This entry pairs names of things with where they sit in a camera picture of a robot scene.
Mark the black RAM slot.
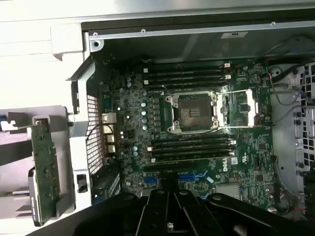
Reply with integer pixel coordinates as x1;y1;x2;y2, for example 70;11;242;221
144;65;232;73
151;139;234;146
144;72;232;79
144;78;232;85
147;84;227;90
151;150;237;158
147;145;236;151

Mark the grey parts rack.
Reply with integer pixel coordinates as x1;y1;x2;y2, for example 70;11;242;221
0;105;76;221

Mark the thin socket locking lever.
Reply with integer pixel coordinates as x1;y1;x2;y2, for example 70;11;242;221
219;123;275;129

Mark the metal disk bay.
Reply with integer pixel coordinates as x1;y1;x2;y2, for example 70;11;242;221
294;61;315;173

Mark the open black PC case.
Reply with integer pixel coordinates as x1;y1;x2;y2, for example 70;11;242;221
50;19;315;222

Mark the silver chipset heatsink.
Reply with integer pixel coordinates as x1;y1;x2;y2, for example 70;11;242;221
215;184;241;198

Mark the long black expansion slot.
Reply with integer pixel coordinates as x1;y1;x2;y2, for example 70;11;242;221
144;165;195;173

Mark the green motherboard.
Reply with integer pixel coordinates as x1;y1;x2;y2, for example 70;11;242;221
98;59;275;209

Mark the metal socket cover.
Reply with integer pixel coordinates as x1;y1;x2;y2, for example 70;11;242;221
216;88;260;128

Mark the CPU socket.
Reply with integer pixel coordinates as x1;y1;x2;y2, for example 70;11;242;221
165;90;220;135

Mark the round coin battery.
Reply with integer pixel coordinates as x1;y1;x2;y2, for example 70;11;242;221
248;73;262;86

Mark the blue expansion slot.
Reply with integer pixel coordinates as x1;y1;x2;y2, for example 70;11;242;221
144;171;209;184

